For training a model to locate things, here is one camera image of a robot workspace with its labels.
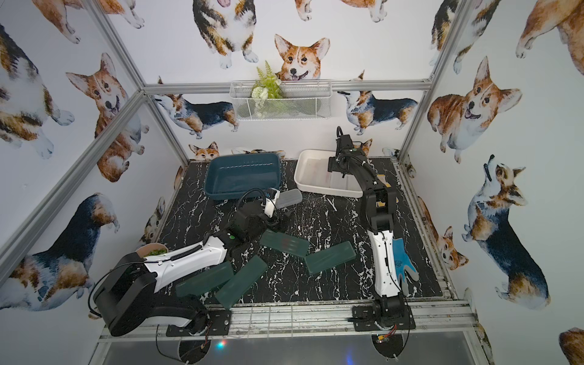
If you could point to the dark green pencil case centre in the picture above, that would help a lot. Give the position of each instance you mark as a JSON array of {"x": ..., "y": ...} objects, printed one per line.
[{"x": 285, "y": 243}]

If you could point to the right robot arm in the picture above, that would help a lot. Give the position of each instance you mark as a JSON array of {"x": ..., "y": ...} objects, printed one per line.
[{"x": 380, "y": 225}]

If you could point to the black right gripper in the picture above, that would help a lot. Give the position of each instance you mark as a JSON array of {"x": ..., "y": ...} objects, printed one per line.
[{"x": 332, "y": 163}]

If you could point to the dark green pencil case right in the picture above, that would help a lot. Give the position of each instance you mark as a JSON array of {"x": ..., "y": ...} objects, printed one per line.
[{"x": 330, "y": 258}]

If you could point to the white plastic storage box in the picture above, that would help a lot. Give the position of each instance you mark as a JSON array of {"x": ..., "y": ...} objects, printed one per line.
[{"x": 311, "y": 175}]

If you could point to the blue grey work glove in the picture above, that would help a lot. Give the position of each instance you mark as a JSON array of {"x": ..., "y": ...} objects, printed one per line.
[{"x": 404, "y": 267}]

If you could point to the clear pencil case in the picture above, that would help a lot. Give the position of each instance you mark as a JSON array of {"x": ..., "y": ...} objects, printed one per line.
[
  {"x": 337, "y": 180},
  {"x": 287, "y": 198}
]

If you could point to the dark green pencil case front-left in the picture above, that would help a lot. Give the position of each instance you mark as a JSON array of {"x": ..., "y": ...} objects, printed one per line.
[{"x": 206, "y": 281}]

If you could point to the artificial fern plant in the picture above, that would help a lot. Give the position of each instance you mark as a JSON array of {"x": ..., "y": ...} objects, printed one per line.
[{"x": 267, "y": 86}]

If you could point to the teal plastic storage box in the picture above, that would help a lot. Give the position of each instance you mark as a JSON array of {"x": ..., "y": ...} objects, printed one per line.
[{"x": 229, "y": 177}]

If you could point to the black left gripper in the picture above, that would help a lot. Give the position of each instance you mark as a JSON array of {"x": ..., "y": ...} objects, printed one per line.
[{"x": 269, "y": 223}]

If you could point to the white wire wall basket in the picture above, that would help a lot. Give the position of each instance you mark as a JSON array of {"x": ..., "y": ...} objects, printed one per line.
[{"x": 292, "y": 101}]

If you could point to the dark green pencil case front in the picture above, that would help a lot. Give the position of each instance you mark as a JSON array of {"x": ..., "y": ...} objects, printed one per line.
[{"x": 237, "y": 286}]

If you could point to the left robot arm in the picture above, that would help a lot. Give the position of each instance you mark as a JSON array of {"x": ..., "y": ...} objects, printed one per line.
[{"x": 132, "y": 293}]

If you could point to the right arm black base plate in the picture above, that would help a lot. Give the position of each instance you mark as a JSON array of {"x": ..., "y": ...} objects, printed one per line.
[{"x": 371, "y": 318}]

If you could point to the bowl with green salad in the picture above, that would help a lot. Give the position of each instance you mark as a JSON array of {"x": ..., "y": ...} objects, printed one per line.
[{"x": 152, "y": 249}]

